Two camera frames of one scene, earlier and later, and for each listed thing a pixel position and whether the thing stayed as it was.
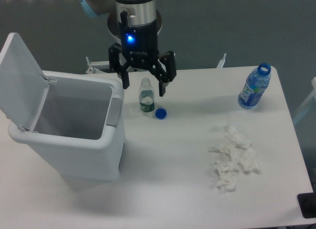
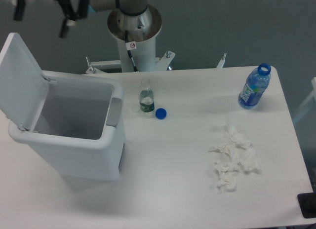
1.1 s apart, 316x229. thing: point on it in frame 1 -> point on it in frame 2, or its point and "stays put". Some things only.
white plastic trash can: x=79 y=129 stays put
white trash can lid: x=23 y=87 stays put
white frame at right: x=312 y=96 stays put
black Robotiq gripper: x=139 y=45 -> x=75 y=5
